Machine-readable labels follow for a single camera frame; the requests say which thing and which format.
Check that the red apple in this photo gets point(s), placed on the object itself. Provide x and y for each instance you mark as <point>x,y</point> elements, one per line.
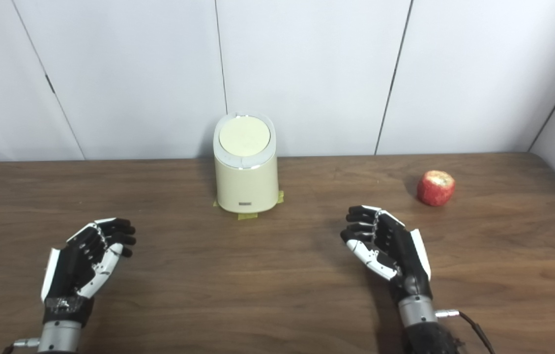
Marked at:
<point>435,189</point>

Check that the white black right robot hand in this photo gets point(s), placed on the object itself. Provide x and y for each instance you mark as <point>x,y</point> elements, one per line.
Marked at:
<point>407,260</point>

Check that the cream-colored bin body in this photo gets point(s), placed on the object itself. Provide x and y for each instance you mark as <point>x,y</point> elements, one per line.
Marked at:
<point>245,187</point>

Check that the wide yellow tape piece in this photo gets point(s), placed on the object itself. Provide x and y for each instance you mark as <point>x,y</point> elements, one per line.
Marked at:
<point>247,216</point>

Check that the round cream bin lid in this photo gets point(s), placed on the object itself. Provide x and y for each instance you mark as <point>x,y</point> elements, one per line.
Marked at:
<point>244,136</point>

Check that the black wall panel hinge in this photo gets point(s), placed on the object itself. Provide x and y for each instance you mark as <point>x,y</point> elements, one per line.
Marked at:
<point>50,83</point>

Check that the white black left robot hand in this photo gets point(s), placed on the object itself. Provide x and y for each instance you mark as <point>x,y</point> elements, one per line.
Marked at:
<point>73,268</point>

